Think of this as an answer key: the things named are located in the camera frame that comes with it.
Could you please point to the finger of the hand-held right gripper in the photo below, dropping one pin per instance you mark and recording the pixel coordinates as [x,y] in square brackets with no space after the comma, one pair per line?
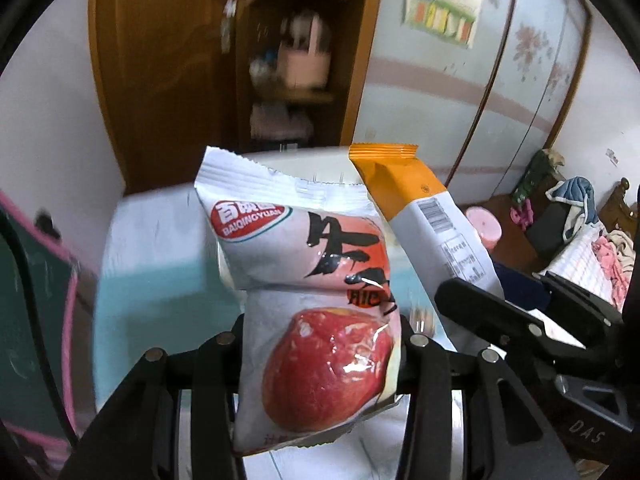
[480,310]
[522,287]

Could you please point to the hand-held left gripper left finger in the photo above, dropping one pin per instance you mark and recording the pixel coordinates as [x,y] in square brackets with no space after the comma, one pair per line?
[220,360]

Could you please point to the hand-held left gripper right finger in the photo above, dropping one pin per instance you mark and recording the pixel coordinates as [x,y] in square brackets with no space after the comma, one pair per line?
[430,375]

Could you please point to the white red apple-print packet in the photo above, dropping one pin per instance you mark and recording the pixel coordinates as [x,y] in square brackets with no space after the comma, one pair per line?
[310,375]

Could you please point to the orange and white packet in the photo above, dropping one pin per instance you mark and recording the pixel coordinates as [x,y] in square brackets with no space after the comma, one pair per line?
[400,185]

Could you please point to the white plastic bin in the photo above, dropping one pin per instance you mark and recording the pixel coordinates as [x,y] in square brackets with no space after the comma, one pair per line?
[320,160]

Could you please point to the pink plastic stool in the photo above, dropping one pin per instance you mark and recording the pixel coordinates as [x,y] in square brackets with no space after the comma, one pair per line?
[484,227]

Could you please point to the pink toy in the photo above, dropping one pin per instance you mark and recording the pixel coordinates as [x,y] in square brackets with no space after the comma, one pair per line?
[522,214]

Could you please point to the pink clothes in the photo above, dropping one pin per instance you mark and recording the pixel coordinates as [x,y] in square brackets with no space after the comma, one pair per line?
[612,265]

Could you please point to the blue white towel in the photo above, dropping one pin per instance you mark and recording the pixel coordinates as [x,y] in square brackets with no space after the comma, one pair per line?
[575,195]

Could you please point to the dark green bag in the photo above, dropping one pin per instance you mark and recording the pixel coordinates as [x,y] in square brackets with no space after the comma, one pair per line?
[537,175]

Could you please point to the floral sliding wardrobe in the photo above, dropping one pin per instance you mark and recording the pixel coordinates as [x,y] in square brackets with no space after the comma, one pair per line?
[450,110]

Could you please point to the black clamp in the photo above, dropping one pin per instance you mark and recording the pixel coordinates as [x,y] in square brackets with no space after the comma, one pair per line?
[49,225]

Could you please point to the folded pink cloths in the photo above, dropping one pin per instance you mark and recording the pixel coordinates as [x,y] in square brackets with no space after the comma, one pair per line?
[280,122]

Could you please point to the brown wooden door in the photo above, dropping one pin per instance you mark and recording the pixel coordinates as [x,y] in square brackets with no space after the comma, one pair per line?
[160,70]

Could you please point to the wooden corner shelf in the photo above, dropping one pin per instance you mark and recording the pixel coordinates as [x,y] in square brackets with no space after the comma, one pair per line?
[360,35]

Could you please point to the green chalkboard pink frame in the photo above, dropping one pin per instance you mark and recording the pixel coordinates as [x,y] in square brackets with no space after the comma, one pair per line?
[30,310]

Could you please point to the wall poster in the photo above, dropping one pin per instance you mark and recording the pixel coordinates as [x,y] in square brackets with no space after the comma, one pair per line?
[442,5]

